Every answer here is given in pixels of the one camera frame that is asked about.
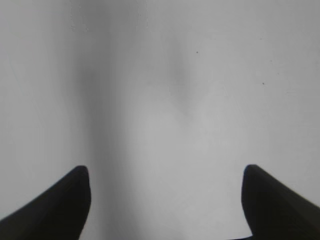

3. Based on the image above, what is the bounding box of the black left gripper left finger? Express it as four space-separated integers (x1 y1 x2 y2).
0 165 92 240

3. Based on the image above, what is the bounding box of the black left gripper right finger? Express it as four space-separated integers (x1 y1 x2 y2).
241 164 320 240

